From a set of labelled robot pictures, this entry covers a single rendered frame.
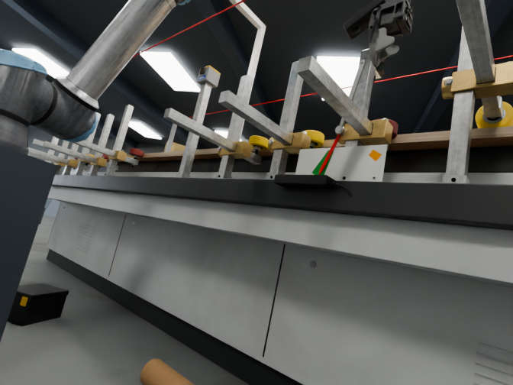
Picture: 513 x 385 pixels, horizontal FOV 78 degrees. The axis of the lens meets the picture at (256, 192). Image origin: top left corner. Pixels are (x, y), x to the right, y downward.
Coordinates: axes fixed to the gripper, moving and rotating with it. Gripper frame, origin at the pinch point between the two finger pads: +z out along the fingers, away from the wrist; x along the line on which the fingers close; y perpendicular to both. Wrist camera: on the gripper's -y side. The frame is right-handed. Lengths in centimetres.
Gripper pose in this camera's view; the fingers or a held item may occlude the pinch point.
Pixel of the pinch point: (372, 62)
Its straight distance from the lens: 92.7
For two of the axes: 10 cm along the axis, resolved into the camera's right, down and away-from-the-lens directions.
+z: -2.1, 9.6, -1.7
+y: 7.4, 0.4, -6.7
